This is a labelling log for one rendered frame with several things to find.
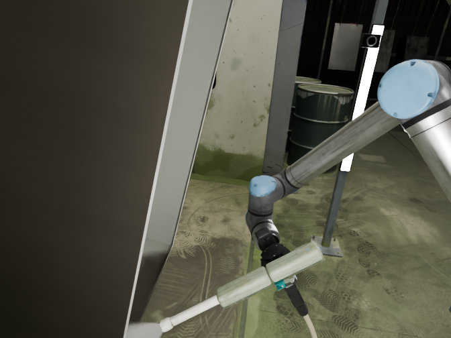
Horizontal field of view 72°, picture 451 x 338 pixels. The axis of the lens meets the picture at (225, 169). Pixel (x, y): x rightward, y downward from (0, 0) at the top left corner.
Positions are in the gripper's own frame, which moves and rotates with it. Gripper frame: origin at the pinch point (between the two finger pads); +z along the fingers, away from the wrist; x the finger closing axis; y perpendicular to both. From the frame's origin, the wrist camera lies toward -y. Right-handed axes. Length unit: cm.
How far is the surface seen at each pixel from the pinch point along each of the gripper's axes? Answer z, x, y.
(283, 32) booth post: -191, -83, -35
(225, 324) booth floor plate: -47, 39, 56
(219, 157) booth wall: -209, 9, 39
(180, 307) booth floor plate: -59, 57, 45
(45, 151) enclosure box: 4, 28, -59
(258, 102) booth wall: -197, -43, 7
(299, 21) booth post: -187, -96, -37
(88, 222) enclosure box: 6, 30, -43
